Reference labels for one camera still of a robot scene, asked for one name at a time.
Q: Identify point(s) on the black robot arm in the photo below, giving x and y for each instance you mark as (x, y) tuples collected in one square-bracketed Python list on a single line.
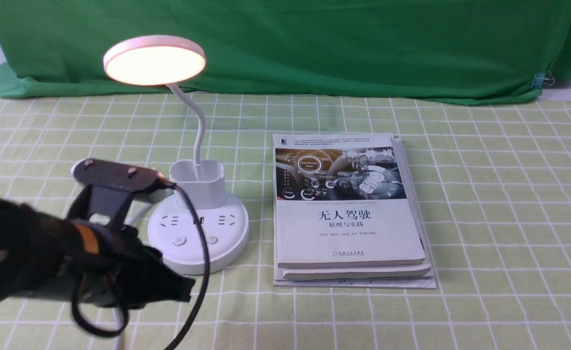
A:
[(32, 253)]

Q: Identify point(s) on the top white self-driving book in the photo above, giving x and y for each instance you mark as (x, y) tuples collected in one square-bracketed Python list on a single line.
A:
[(343, 218)]

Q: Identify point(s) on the white desk lamp with sockets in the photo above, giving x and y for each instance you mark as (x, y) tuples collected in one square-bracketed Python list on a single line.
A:
[(221, 221)]

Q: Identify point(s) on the blue binder clip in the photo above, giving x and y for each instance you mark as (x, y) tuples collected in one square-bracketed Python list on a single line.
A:
[(542, 80)]

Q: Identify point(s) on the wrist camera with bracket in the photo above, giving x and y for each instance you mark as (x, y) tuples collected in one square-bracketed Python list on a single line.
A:
[(109, 188)]

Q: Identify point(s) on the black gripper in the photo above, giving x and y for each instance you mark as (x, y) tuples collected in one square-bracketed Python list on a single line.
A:
[(115, 269)]

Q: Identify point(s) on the green backdrop cloth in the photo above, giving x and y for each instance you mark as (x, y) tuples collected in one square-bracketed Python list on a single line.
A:
[(466, 52)]

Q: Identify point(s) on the green checkered tablecloth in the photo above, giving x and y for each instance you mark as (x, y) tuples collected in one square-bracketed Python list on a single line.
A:
[(493, 184)]

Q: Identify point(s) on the bottom white book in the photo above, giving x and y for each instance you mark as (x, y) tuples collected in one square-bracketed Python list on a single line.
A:
[(363, 283)]

